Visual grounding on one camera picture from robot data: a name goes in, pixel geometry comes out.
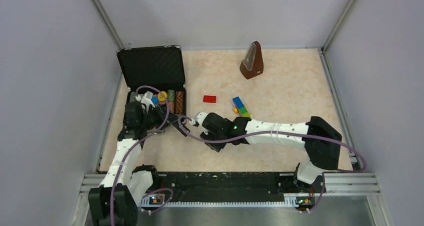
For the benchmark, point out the black poker chip case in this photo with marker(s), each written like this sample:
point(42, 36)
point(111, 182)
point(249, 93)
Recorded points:
point(161, 67)

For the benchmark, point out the black remote control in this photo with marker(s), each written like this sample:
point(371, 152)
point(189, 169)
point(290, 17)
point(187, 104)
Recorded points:
point(181, 128)

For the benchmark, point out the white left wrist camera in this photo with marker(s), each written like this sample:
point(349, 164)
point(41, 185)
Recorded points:
point(146, 99)

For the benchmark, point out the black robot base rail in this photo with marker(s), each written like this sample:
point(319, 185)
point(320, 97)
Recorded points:
point(221, 189)

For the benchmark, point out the red toy brick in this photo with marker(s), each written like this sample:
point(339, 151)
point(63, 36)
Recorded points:
point(209, 99)

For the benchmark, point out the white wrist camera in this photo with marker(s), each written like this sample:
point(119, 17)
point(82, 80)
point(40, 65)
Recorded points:
point(199, 119)
point(146, 99)

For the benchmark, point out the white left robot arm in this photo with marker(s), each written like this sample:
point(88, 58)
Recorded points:
point(122, 158)

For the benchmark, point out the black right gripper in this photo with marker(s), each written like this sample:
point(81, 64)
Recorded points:
point(218, 146)

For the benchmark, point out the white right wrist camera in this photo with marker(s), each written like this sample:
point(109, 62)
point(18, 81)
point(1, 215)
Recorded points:
point(199, 119)

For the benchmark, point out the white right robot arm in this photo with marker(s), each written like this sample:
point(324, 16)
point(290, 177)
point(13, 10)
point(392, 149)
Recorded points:
point(316, 137)

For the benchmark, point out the brown wooden metronome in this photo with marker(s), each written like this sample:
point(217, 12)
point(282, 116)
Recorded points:
point(253, 63)

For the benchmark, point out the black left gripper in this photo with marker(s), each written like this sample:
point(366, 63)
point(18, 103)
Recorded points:
point(161, 111)

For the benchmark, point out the colourful toy brick train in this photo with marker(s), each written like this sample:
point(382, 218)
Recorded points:
point(240, 107)

